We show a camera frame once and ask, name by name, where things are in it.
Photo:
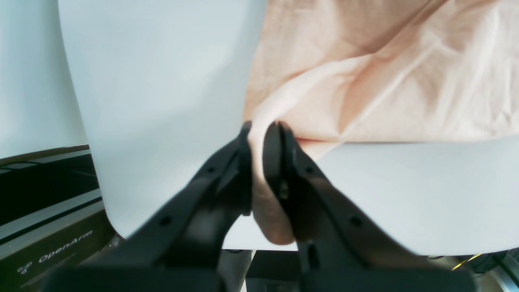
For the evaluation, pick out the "peach t-shirt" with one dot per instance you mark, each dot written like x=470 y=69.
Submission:
x=413 y=107

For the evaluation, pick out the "black OpenArm base box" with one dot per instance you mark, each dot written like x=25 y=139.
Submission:
x=51 y=215

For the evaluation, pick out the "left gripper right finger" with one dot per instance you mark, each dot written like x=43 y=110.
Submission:
x=340 y=248

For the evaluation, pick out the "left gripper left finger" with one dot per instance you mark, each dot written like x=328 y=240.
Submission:
x=179 y=247

